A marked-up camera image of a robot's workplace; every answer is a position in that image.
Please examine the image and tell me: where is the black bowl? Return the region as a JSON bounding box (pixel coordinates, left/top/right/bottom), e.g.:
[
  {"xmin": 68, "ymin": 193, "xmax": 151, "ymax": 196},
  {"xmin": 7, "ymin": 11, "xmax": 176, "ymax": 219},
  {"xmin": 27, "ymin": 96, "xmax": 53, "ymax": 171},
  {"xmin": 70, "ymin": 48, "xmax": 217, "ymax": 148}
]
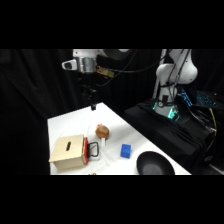
[{"xmin": 136, "ymin": 150, "xmax": 176, "ymax": 176}]

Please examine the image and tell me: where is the green base light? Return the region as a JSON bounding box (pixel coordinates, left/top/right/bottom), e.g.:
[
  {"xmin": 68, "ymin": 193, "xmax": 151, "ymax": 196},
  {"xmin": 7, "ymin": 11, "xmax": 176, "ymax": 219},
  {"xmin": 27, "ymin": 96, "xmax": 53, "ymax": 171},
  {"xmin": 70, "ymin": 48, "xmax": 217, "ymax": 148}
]
[{"xmin": 152, "ymin": 102, "xmax": 181, "ymax": 122}]

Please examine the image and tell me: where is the tan wrist camera mount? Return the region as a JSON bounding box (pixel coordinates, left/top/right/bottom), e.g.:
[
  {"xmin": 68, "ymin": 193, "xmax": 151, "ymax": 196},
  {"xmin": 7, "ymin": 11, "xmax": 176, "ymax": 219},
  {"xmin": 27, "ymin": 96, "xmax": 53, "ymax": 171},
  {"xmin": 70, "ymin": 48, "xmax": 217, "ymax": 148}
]
[{"xmin": 96, "ymin": 66, "xmax": 113, "ymax": 78}]

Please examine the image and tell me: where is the yellow cable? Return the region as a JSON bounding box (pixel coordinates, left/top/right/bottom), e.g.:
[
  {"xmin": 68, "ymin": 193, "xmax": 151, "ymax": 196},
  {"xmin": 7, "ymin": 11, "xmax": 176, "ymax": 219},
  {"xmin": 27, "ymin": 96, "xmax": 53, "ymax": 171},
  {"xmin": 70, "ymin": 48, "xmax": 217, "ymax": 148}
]
[{"xmin": 207, "ymin": 108, "xmax": 218, "ymax": 136}]

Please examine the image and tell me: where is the blue cube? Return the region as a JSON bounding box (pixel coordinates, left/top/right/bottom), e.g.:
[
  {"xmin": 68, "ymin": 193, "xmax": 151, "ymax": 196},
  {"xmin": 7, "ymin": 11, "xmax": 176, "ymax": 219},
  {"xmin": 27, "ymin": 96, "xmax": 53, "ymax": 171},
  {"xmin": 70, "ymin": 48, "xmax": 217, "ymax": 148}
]
[{"xmin": 120, "ymin": 143, "xmax": 132, "ymax": 159}]

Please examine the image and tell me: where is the teal-lit device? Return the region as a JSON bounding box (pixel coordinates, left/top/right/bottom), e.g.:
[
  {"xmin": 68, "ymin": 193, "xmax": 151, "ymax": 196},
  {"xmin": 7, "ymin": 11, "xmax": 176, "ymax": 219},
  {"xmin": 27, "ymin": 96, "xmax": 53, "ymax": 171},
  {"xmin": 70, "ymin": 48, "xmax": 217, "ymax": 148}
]
[{"xmin": 177, "ymin": 88, "xmax": 194, "ymax": 108}]

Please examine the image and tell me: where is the black curtain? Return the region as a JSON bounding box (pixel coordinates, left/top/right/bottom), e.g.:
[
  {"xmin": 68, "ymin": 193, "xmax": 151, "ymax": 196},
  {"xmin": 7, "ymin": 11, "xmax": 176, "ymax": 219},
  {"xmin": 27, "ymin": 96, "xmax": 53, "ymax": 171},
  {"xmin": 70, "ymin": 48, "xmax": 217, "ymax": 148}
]
[{"xmin": 0, "ymin": 49, "xmax": 224, "ymax": 176}]

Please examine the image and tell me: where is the white tablecloth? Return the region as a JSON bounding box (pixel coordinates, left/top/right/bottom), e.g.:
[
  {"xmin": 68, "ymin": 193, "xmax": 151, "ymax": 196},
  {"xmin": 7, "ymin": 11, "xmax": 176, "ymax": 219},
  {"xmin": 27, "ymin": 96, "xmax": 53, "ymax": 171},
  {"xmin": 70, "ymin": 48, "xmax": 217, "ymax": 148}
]
[{"xmin": 47, "ymin": 102, "xmax": 192, "ymax": 176}]

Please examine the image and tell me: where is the black cloth-covered robot stand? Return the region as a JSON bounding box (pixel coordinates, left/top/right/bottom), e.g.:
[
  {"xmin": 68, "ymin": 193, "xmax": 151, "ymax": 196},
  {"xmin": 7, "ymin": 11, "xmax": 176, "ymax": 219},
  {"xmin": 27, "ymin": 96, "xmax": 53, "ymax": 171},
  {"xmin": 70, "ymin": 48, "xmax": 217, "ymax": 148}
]
[{"xmin": 123, "ymin": 99, "xmax": 216, "ymax": 175}]

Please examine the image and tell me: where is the light wooden drawer box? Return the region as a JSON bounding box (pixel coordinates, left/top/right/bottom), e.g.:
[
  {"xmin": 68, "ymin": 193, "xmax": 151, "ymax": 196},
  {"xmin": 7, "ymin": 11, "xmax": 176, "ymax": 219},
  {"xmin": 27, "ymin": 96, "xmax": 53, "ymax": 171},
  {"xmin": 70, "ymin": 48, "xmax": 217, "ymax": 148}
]
[{"xmin": 48, "ymin": 134, "xmax": 88, "ymax": 173}]

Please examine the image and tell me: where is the teal backlit keyboard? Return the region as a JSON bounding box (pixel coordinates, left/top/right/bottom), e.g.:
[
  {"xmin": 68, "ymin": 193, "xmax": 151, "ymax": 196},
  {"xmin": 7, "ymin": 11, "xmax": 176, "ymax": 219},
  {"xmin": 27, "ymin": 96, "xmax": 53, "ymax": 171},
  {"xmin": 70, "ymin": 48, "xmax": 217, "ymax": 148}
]
[{"xmin": 195, "ymin": 90, "xmax": 220, "ymax": 108}]

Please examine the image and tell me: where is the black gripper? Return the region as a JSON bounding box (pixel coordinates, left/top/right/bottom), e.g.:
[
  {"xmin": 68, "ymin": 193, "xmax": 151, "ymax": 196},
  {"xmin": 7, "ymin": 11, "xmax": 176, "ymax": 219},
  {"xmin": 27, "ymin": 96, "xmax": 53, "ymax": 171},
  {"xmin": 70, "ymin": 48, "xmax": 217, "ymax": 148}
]
[{"xmin": 79, "ymin": 71, "xmax": 100, "ymax": 112}]

